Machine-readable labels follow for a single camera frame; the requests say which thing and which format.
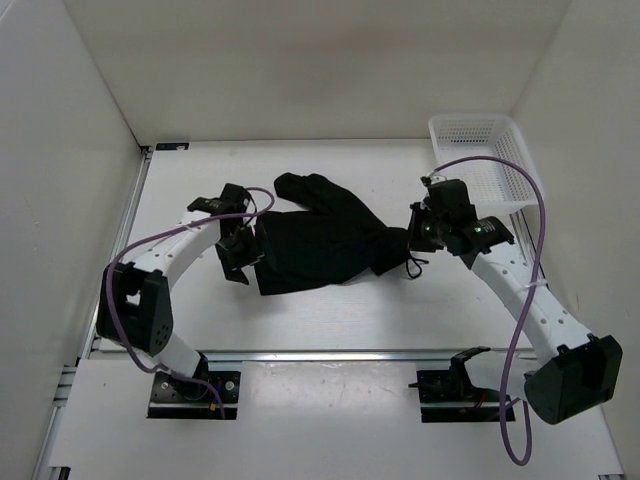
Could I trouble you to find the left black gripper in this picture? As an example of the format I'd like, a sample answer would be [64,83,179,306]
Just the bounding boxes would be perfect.
[215,222,276,286]

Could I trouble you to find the black shorts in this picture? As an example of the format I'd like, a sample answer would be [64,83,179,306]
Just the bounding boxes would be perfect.
[254,173,425,296]

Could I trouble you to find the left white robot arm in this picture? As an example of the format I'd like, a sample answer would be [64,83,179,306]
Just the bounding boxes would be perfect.
[96,185,269,400]

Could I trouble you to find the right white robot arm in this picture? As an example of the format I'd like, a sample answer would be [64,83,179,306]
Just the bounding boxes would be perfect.
[409,177,623,425]

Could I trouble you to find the white plastic basket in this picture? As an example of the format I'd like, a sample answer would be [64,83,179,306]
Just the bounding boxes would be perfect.
[428,113,542,217]

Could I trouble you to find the small blue label sticker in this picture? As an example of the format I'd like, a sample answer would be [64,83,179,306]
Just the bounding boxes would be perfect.
[155,142,190,151]

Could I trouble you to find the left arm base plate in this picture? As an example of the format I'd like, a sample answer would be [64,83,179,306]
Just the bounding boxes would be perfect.
[147,370,241,420]

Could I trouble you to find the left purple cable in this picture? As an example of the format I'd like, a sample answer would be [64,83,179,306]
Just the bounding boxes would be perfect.
[110,186,277,374]

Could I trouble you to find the purple cable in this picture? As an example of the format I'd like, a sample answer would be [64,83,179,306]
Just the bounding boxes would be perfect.
[110,186,277,374]
[422,155,548,467]

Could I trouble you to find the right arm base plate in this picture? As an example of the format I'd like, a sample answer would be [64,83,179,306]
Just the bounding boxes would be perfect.
[408,346,499,424]

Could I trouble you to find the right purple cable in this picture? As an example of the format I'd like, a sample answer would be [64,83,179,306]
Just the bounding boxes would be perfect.
[422,155,548,467]

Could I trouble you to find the aluminium frame rail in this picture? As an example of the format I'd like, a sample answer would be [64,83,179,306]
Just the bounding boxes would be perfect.
[29,144,626,480]

